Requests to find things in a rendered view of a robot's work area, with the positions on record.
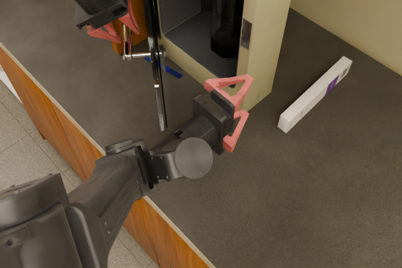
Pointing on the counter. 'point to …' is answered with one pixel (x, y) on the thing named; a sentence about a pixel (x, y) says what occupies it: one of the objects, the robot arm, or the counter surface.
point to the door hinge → (155, 0)
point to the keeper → (246, 34)
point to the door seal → (157, 41)
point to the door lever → (131, 46)
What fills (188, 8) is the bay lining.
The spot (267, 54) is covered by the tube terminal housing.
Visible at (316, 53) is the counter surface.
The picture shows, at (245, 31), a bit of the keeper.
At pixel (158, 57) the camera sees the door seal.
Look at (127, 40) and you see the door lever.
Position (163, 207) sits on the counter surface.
